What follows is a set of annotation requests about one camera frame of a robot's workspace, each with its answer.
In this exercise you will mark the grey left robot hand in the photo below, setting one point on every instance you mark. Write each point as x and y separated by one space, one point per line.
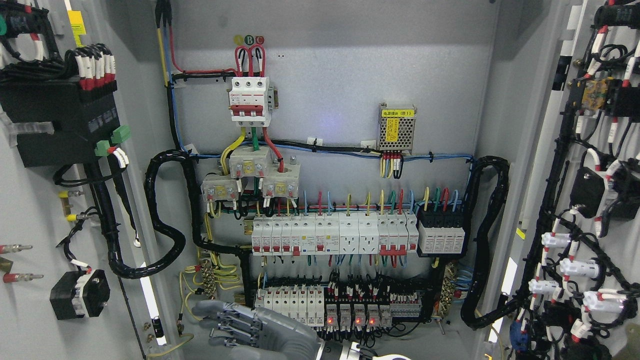
257 334

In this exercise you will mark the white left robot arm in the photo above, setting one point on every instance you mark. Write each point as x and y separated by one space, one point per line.
332 350

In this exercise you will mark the lower relay terminal row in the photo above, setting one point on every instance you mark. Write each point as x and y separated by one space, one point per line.
332 309

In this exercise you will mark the white breaker and socket row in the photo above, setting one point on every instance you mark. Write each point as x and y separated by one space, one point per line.
357 233

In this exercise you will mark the grey current transformers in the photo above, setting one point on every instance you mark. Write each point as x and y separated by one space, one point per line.
246 165

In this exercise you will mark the black surge protector block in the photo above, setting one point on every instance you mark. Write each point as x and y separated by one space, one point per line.
441 233

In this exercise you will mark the red main circuit breaker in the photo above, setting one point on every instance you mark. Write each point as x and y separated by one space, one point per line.
251 103

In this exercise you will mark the metal mesh power supply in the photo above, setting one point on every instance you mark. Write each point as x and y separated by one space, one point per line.
396 127

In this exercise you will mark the black digital power meter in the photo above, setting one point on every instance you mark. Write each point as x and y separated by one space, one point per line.
74 125

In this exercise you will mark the black rotary selector switch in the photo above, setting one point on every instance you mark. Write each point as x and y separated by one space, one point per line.
79 294

